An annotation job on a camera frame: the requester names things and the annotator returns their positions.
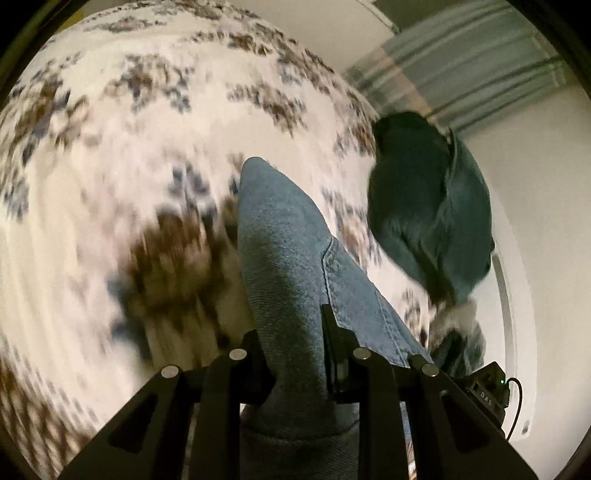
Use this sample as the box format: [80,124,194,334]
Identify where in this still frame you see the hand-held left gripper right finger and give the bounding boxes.
[321,304,539,480]

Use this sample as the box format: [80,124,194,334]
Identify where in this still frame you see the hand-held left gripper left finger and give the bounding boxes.
[58,330,278,480]

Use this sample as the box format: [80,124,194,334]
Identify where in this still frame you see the blue denim pants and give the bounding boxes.
[237,157,435,480]

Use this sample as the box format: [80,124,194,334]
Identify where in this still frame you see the white headboard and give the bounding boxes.
[480,182,542,440]

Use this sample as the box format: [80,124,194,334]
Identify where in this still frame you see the dark green plush blanket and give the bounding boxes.
[367,111,458,303]

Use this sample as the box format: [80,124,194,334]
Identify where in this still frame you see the teal plush pillow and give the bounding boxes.
[434,129,496,306]

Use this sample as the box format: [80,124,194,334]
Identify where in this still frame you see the floral bedspread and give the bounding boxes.
[0,0,432,480]

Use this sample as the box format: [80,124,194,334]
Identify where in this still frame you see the grey-green striped curtain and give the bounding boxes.
[345,0,574,136]

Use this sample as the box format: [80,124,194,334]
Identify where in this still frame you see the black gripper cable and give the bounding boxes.
[501,377,525,442]

